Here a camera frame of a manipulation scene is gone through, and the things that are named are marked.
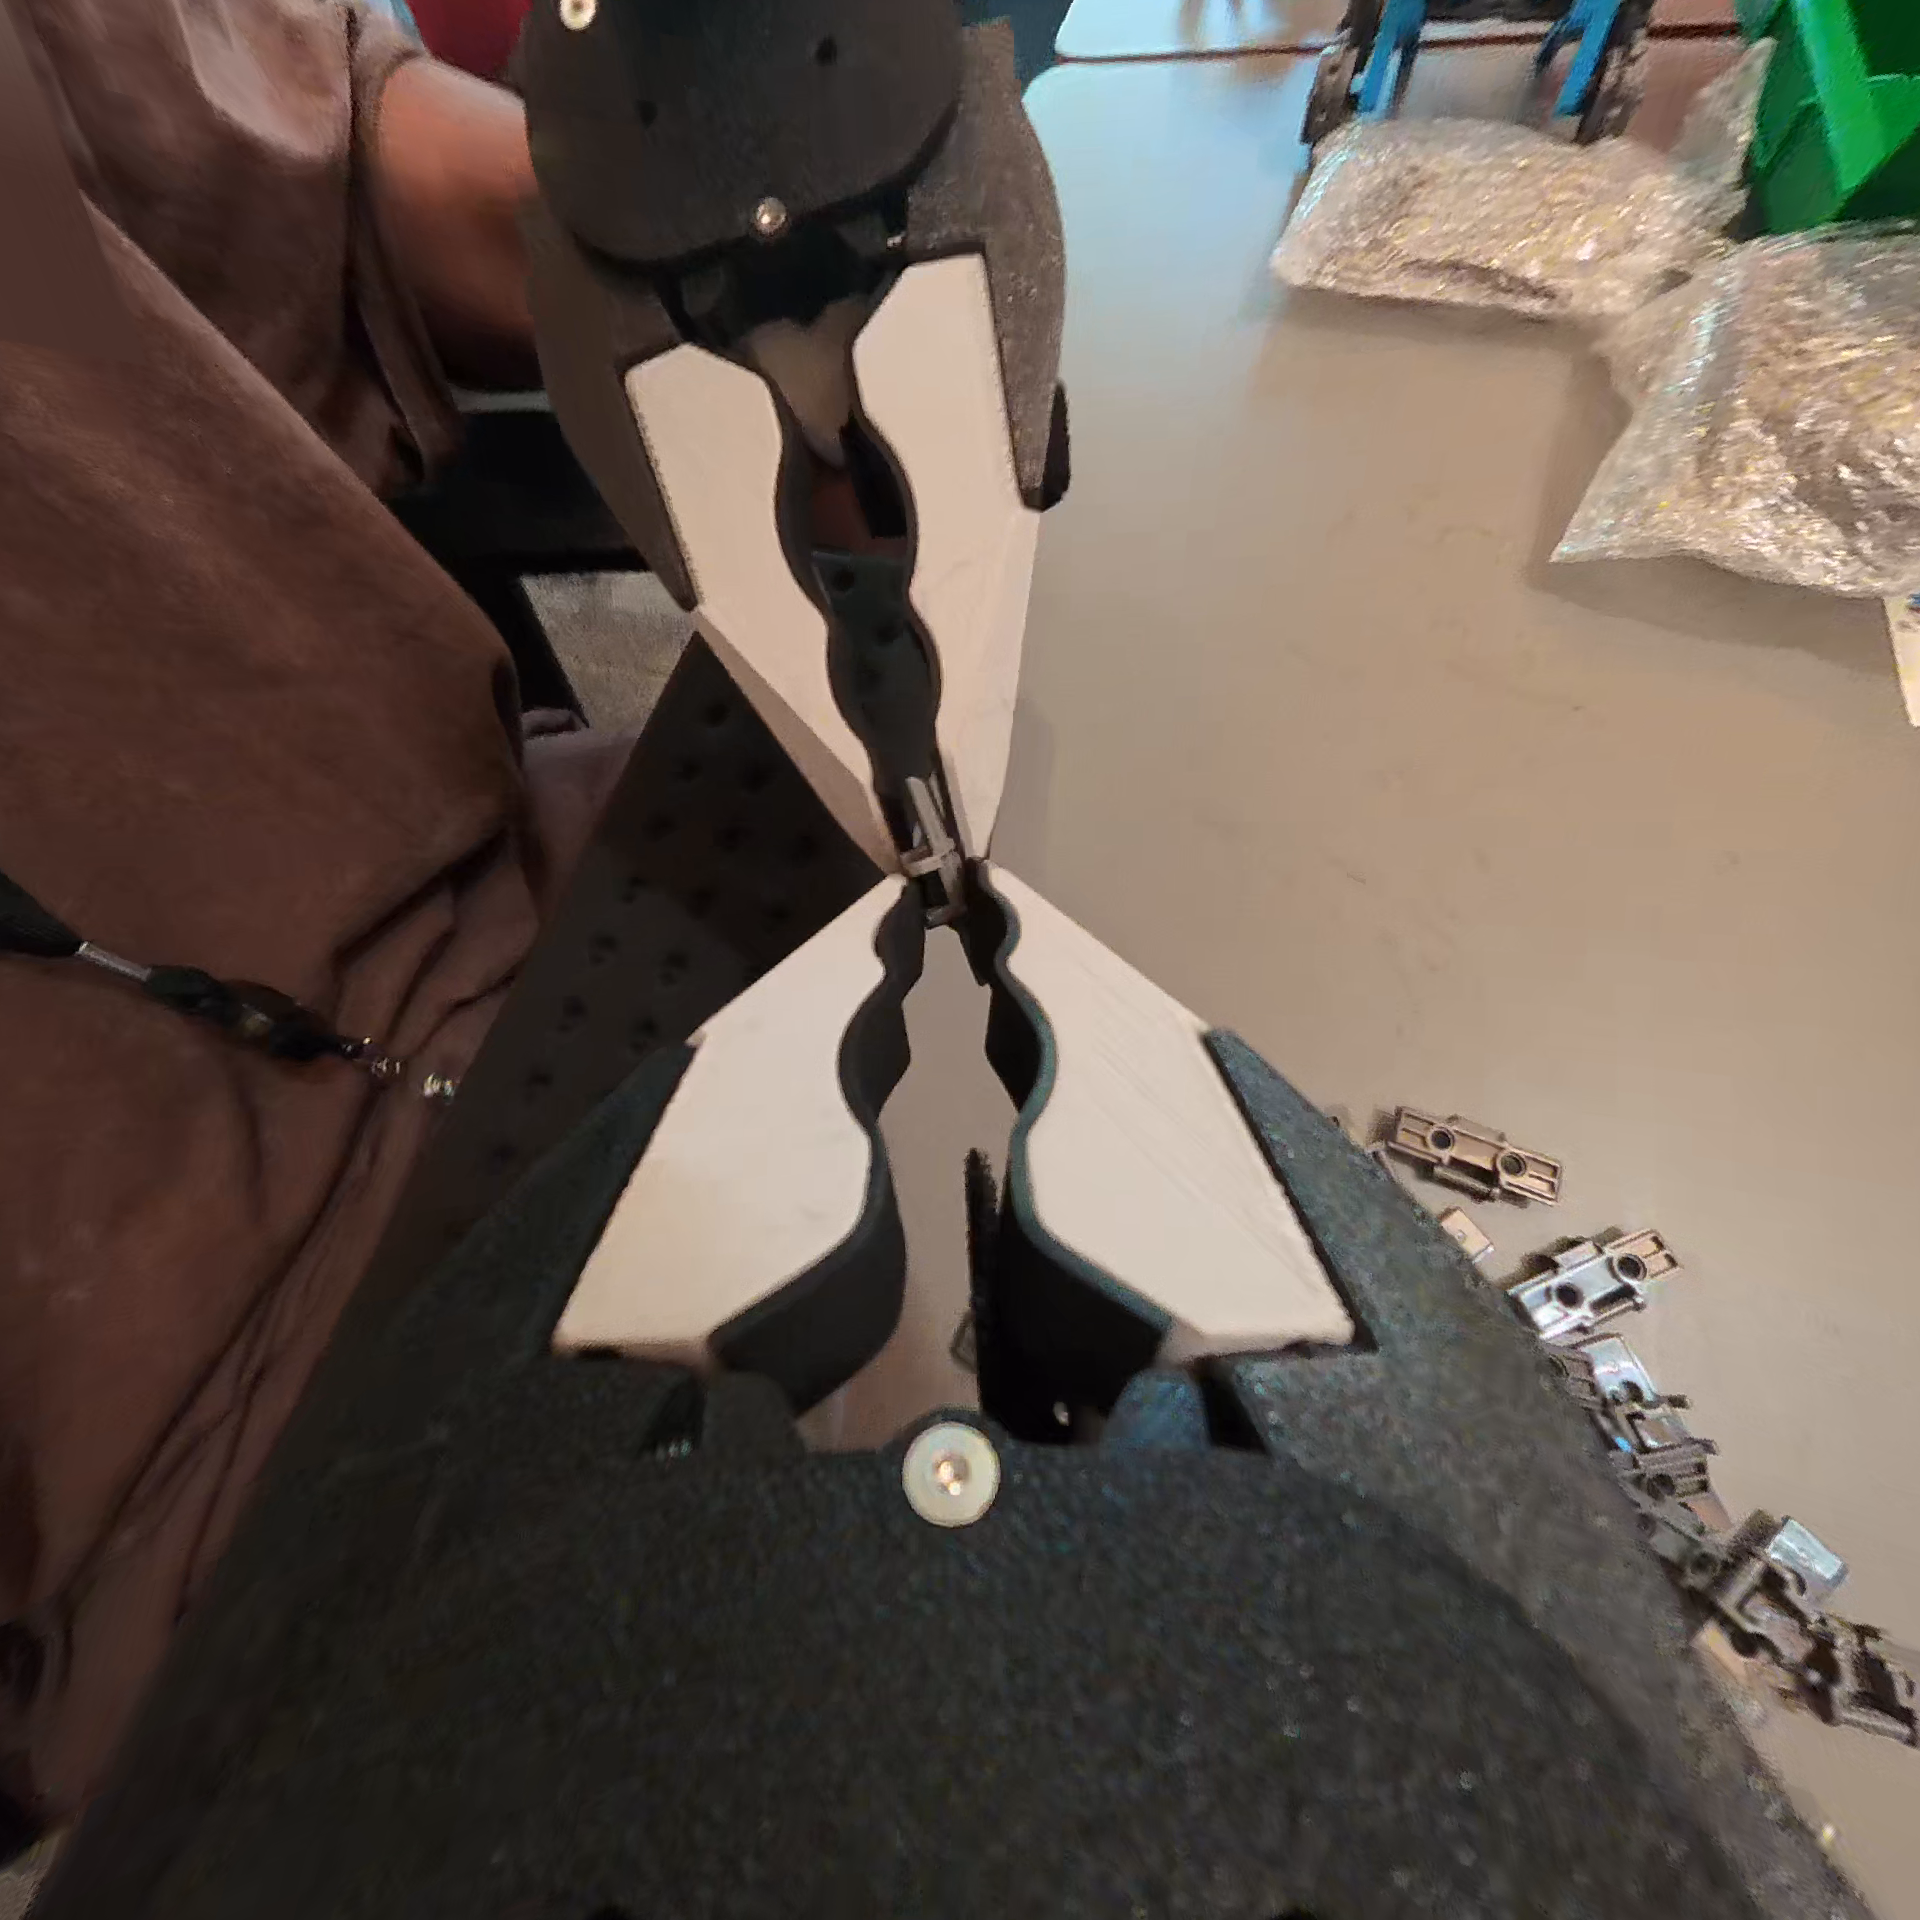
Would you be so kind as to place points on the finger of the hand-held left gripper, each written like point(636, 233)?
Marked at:
point(720, 523)
point(966, 523)

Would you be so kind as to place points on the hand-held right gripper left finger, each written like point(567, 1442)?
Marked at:
point(720, 1168)

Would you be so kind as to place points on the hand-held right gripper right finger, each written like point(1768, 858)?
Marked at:
point(1185, 1168)

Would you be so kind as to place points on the pile of grey track links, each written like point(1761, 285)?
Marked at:
point(1605, 1304)

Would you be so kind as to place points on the person's left forearm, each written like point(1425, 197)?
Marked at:
point(465, 225)

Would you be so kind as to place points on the grey desk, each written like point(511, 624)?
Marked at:
point(1351, 751)

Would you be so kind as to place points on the black perforated foam pad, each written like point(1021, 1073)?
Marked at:
point(707, 841)

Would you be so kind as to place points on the clear bag of small parts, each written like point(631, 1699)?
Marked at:
point(1497, 209)
point(1770, 435)

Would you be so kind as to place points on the blue brick model vehicle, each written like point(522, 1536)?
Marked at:
point(1393, 60)

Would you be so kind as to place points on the green plastic bin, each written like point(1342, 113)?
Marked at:
point(1845, 121)

